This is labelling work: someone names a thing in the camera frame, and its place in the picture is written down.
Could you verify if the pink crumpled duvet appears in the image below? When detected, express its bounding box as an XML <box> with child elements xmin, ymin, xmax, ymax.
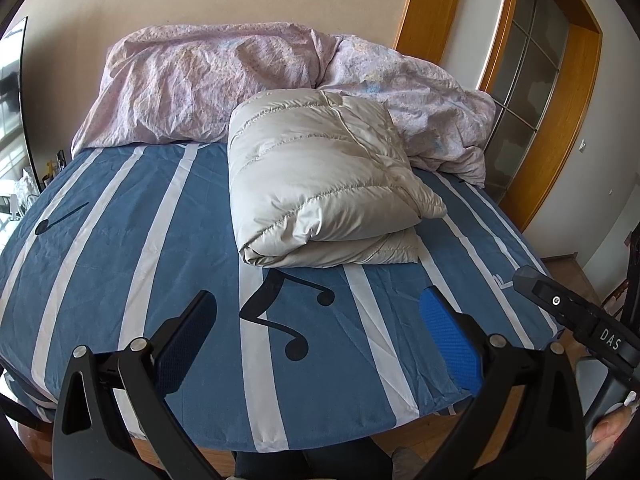
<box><xmin>70</xmin><ymin>22</ymin><xmax>498</xmax><ymax>188</ymax></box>

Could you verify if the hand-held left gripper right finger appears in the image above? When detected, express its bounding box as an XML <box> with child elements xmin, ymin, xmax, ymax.
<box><xmin>420</xmin><ymin>286</ymin><xmax>586</xmax><ymax>480</ymax></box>

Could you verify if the frosted glass door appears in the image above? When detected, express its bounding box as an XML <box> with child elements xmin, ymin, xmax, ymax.
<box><xmin>482</xmin><ymin>0</ymin><xmax>571</xmax><ymax>191</ymax></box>

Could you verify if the white tabletop device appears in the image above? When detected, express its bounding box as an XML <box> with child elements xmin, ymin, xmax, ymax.
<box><xmin>0</xmin><ymin>192</ymin><xmax>21</xmax><ymax>223</ymax></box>

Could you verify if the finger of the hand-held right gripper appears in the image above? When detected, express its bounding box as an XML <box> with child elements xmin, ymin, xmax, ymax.
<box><xmin>513</xmin><ymin>265</ymin><xmax>602</xmax><ymax>334</ymax></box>

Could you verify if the dark wooden chair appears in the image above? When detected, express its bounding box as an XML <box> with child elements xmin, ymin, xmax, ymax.
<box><xmin>600</xmin><ymin>220</ymin><xmax>640</xmax><ymax>322</ymax></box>

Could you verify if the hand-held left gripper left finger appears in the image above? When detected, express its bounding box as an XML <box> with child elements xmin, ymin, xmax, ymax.
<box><xmin>52</xmin><ymin>290</ymin><xmax>219</xmax><ymax>480</ymax></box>

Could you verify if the white puffer jacket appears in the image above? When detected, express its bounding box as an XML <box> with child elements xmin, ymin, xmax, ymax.
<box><xmin>227</xmin><ymin>87</ymin><xmax>448</xmax><ymax>268</ymax></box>

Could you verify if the blue striped bed sheet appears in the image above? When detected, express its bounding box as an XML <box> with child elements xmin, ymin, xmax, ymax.
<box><xmin>0</xmin><ymin>142</ymin><xmax>566</xmax><ymax>453</ymax></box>

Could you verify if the group of dark bottles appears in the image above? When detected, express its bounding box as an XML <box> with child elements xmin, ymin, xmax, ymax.
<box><xmin>42</xmin><ymin>149</ymin><xmax>68</xmax><ymax>182</ymax></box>

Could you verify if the clear plastic bag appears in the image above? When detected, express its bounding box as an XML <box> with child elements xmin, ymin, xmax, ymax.
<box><xmin>14</xmin><ymin>167</ymin><xmax>41</xmax><ymax>206</ymax></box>

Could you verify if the person's right hand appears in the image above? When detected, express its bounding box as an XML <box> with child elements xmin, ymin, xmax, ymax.
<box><xmin>591</xmin><ymin>404</ymin><xmax>634</xmax><ymax>445</ymax></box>

